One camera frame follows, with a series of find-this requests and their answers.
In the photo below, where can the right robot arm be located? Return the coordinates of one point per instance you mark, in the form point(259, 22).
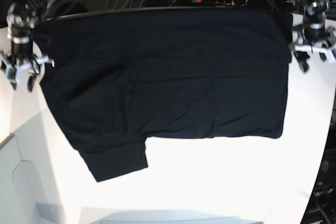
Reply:
point(22, 18)

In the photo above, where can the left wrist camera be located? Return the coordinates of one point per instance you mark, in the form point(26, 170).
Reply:
point(328, 55)

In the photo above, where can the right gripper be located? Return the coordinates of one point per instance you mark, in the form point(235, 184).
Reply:
point(31, 64)

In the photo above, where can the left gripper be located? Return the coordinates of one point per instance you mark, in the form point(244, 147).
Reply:
point(311, 39)

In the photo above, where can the black T-shirt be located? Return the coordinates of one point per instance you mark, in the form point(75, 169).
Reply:
point(120, 78)

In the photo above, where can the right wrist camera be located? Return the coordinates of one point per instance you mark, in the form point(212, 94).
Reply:
point(13, 74)

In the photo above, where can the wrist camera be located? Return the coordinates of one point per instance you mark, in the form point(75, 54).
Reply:
point(328, 55)
point(13, 74)

